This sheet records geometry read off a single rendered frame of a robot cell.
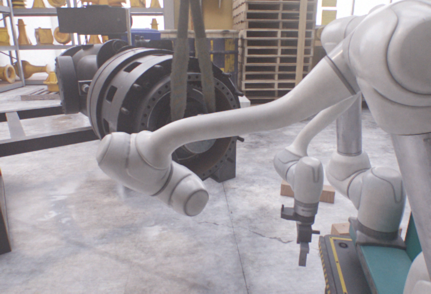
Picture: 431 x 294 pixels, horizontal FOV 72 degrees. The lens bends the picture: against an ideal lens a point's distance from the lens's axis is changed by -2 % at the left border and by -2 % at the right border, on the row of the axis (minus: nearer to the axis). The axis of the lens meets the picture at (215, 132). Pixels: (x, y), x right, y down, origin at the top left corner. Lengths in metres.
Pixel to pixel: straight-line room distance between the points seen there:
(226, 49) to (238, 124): 3.64
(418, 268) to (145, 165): 0.68
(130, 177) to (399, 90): 0.53
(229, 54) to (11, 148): 3.05
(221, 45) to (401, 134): 3.84
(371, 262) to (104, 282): 1.23
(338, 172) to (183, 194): 0.83
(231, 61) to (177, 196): 3.67
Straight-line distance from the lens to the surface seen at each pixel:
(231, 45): 4.30
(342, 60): 0.62
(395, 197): 1.27
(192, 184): 0.73
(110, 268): 1.84
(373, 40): 0.44
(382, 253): 1.32
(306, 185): 1.10
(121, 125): 1.06
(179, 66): 0.99
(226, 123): 0.63
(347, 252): 1.44
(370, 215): 1.30
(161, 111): 1.11
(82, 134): 2.05
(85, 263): 1.91
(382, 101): 0.46
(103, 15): 3.66
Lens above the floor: 1.15
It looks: 17 degrees down
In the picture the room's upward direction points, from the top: straight up
